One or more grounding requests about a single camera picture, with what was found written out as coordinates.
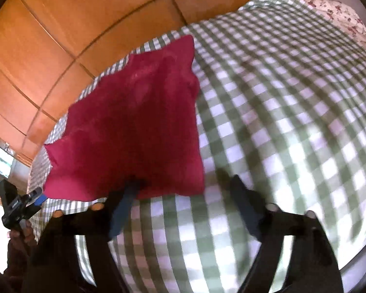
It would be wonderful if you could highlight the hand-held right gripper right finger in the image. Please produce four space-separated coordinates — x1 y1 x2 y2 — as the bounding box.
228 174 345 293

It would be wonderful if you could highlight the green white checked blanket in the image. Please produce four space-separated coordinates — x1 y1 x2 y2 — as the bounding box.
27 0 366 293

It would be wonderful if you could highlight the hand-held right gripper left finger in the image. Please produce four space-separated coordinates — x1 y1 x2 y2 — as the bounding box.
21 178 144 293

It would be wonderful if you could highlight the wooden panelled wardrobe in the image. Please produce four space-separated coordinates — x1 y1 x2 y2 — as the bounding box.
0 0 329 168

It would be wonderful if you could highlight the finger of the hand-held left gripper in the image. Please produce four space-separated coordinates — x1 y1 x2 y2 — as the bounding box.
24 188 44 203
20 195 48 221

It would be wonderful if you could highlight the dark red lace-trimmed garment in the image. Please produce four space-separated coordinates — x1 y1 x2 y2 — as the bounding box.
43 34 206 202

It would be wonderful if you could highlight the white bed frame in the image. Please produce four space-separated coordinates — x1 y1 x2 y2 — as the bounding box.
338 235 366 293

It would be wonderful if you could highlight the floral bed sheet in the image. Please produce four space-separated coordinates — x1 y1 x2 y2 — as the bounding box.
303 0 366 56

